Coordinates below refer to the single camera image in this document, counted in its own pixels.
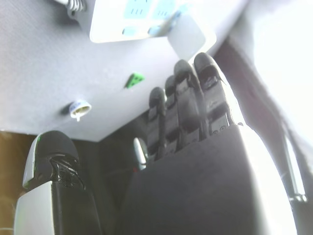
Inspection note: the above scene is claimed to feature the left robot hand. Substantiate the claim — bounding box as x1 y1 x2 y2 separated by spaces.
14 52 279 235

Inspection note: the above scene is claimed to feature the white power strip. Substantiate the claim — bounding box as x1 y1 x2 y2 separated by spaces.
89 0 183 44

